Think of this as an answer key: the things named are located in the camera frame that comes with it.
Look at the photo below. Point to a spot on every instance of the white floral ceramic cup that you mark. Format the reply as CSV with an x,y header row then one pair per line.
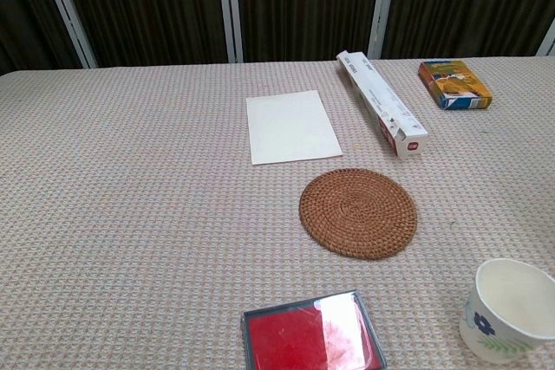
x,y
507,300

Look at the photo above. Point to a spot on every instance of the round woven rattan coaster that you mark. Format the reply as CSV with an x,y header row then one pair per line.
x,y
358,213

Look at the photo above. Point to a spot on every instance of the white paper sheet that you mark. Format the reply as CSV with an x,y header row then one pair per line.
x,y
292,127

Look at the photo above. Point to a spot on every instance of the long white cardboard box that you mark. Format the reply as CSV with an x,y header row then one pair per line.
x,y
377,99

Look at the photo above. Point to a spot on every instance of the beige checkered tablecloth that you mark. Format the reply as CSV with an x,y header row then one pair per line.
x,y
130,214

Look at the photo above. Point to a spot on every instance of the red ink pad case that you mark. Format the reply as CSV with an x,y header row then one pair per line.
x,y
303,337

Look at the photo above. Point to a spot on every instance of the yellow and blue small box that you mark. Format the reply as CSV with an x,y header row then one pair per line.
x,y
455,82

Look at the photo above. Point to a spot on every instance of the white metal partition post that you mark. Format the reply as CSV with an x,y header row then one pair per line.
x,y
69,14
229,6
381,6
547,40

